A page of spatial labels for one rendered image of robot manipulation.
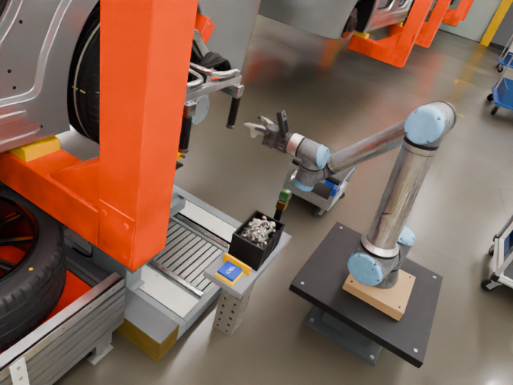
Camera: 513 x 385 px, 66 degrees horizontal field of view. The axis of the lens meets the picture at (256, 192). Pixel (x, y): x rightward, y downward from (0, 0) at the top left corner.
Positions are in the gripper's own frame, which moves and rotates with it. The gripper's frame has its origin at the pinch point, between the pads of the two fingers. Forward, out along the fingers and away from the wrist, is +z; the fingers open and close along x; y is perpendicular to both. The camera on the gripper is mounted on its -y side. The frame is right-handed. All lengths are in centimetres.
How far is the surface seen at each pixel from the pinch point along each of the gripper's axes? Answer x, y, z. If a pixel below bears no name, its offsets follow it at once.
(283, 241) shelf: -17, 38, -36
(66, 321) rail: -95, 44, 2
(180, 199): 6, 68, 35
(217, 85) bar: -14.6, -14.3, 11.5
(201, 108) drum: -17.0, -3.0, 16.0
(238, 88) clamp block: -2.5, -11.5, 8.6
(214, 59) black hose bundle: -5.0, -20.0, 21.0
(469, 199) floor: 207, 83, -123
